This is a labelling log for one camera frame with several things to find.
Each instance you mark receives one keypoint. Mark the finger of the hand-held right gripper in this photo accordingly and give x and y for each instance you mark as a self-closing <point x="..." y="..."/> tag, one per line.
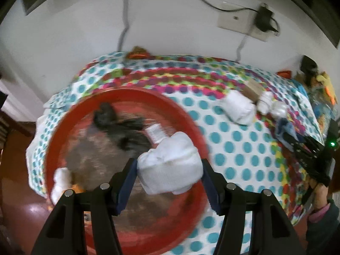
<point x="294" y="139"/>
<point x="308" y="162"/>

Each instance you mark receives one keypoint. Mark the beige antenna wall plate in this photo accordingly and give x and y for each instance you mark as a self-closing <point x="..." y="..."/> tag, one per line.
<point x="231" y="18"/>

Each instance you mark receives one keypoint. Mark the turquoise cloth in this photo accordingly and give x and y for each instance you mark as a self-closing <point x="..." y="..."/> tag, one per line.
<point x="300" y="90"/>

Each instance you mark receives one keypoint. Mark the polka dot tablecloth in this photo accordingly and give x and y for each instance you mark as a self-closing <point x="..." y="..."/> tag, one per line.
<point x="239" y="151"/>

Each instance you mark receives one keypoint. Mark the black stand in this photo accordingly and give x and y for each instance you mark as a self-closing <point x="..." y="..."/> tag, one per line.
<point x="308" y="65"/>

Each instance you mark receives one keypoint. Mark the person's right forearm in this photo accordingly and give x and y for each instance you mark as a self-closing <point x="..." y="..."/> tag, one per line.
<point x="321" y="231"/>

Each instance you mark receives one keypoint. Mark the tan cardboard box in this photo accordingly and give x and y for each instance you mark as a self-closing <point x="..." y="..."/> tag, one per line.
<point x="252" y="90"/>

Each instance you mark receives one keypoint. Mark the dark socks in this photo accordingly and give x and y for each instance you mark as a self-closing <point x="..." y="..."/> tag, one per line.
<point x="119" y="130"/>

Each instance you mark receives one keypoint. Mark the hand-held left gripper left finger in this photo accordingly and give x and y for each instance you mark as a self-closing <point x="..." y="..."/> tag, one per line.
<point x="127" y="188"/>

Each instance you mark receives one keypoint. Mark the clear bag of toys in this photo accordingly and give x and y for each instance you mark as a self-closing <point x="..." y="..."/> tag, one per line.
<point x="321" y="111"/>

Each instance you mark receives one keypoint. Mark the person's right hand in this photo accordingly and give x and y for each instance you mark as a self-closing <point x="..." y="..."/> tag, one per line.
<point x="321" y="194"/>

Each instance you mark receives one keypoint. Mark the black power adapter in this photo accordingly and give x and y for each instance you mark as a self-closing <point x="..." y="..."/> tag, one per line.
<point x="263" y="18"/>

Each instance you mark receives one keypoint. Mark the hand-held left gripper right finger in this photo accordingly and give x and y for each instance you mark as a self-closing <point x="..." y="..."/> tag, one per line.
<point x="212" y="191"/>

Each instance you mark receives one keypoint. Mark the blue cloth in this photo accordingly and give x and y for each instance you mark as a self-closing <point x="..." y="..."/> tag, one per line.
<point x="285" y="127"/>

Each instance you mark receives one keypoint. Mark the red snack packet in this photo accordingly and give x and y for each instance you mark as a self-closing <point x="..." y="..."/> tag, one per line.
<point x="283" y="73"/>

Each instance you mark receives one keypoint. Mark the red round tray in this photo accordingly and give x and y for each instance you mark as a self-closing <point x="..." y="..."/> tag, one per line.
<point x="93" y="164"/>

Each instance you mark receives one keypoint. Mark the small white sock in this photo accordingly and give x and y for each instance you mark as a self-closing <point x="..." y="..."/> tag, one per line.
<point x="265" y="101"/>

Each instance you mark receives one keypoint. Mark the beige power socket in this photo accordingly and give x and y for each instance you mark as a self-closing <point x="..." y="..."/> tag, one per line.
<point x="259" y="35"/>

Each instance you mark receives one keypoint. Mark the orange toy doll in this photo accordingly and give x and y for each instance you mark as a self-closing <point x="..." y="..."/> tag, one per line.
<point x="77" y="188"/>

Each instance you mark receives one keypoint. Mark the yellow plush toy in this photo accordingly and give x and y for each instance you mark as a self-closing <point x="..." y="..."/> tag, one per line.
<point x="326" y="83"/>

